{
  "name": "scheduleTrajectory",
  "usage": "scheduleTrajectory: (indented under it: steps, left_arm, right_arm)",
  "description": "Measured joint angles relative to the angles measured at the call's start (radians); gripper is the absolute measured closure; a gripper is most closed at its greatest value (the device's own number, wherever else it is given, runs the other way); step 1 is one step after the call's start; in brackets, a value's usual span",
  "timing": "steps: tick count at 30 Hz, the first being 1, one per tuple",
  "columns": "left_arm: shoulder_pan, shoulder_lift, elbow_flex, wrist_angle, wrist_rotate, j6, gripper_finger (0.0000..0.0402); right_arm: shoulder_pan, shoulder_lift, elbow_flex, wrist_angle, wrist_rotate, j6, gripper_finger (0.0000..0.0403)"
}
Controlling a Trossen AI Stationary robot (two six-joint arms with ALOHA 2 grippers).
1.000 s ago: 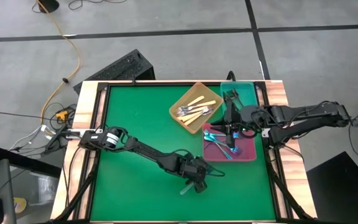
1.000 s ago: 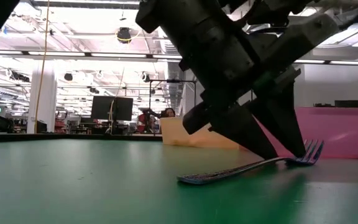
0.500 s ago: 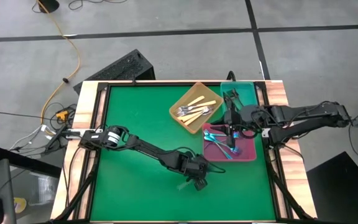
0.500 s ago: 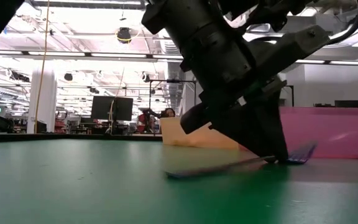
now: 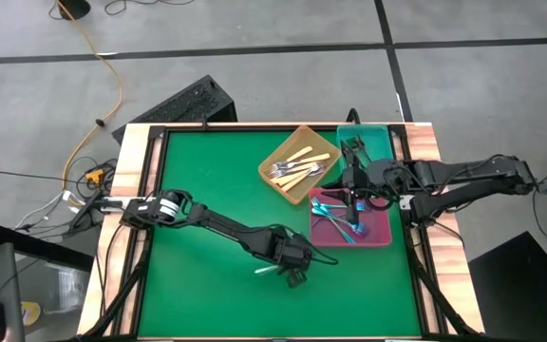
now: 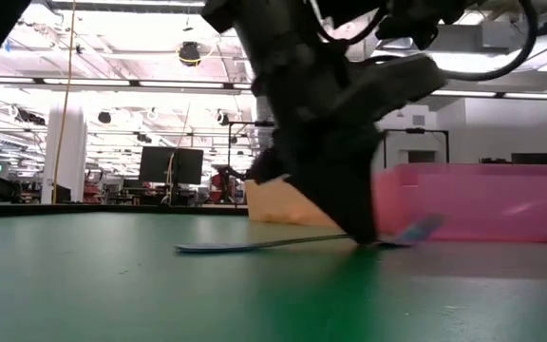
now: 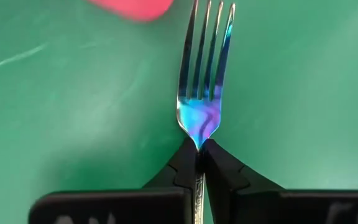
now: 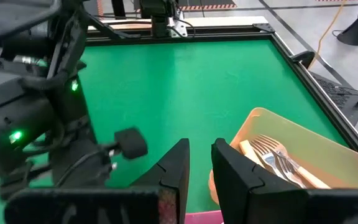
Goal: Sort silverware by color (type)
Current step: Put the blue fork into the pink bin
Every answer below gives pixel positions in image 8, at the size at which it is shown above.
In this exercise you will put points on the black frame clip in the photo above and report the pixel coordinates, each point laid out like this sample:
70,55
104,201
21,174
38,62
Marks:
303,59

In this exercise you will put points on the black aluminium table frame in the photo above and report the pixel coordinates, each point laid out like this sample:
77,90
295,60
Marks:
291,53

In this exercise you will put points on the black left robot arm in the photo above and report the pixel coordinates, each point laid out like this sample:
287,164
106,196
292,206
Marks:
70,40

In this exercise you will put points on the black perforated computer case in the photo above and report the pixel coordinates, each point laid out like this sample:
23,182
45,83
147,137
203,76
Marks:
337,93

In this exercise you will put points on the orange plastic bin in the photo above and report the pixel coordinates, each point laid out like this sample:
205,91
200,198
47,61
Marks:
322,146

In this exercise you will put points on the pink plastic bin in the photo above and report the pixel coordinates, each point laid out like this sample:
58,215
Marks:
204,217

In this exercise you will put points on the silver mounting bracket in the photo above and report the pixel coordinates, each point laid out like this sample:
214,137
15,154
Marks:
179,26

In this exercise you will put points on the black round stand base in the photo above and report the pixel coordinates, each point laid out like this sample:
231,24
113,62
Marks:
353,31

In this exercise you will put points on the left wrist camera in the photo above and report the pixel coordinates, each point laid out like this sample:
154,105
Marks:
11,118

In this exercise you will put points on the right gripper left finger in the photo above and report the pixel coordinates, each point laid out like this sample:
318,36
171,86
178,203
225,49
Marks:
172,180

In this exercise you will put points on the green table mat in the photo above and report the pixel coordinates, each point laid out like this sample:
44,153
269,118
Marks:
182,93

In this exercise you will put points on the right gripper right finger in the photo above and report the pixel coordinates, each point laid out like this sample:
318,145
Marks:
241,193

